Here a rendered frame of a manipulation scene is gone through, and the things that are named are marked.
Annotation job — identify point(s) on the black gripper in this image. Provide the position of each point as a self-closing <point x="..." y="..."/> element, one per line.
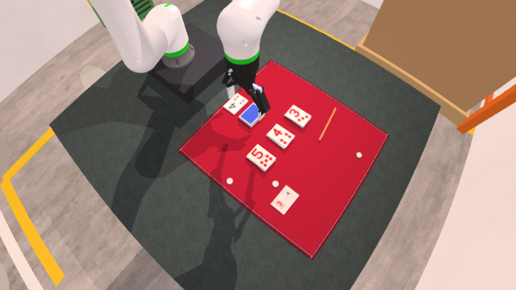
<point x="256" y="91"/>

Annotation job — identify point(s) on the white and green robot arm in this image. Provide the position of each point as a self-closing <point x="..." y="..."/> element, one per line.
<point x="141" y="45"/>

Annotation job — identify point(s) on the red card cloth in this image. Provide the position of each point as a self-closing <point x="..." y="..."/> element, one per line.
<point x="323" y="173"/>
<point x="252" y="210"/>

